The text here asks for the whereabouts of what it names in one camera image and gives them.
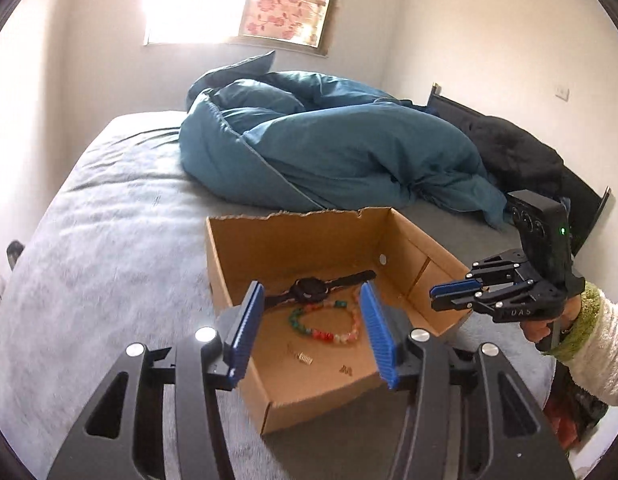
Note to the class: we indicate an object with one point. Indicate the teal blue duvet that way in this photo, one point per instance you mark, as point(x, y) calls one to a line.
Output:
point(339, 150)

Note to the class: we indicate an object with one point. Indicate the bed with grey sheet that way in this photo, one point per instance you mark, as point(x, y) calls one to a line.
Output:
point(114, 240)

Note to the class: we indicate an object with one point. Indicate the pink floral curtain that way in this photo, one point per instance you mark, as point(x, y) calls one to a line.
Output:
point(284, 5)

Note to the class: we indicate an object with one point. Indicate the white wall switch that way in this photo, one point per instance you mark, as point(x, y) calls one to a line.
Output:
point(561, 92)

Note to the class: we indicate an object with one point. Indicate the window with metal frame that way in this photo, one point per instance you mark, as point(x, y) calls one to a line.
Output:
point(189, 5)

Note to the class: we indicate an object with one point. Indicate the dark red patterned clothing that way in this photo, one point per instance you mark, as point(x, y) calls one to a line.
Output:
point(574, 410)

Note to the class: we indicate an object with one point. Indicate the brown cardboard box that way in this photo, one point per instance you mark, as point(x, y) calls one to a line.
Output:
point(314, 385)

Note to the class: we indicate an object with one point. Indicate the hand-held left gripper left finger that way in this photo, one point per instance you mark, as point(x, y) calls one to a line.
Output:
point(246, 330)

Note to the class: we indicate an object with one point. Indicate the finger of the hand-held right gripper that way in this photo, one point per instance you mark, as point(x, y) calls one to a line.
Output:
point(451, 290)
point(454, 304)

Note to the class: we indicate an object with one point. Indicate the gold earring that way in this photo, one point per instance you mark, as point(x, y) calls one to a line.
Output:
point(303, 358)
point(346, 370)

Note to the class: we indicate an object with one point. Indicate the black wrist watch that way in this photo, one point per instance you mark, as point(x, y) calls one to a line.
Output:
point(309, 290)

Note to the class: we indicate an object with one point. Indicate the person's right forearm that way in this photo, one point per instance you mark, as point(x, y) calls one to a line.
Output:
point(604, 350)

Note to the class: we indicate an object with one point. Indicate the person's right hand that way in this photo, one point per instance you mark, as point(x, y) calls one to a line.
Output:
point(531, 330)

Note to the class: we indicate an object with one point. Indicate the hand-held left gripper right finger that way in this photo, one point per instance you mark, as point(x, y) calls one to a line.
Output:
point(379, 335)

